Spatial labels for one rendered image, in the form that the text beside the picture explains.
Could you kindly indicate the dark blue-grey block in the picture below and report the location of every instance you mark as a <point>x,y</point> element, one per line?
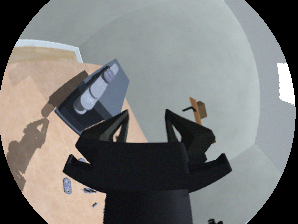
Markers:
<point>108,105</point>

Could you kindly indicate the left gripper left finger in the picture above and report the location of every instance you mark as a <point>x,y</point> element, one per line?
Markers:
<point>105,130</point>

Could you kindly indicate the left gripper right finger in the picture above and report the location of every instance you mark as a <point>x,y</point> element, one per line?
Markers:
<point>196,138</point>

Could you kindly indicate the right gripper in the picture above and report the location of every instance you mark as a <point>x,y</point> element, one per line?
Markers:
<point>211,221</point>

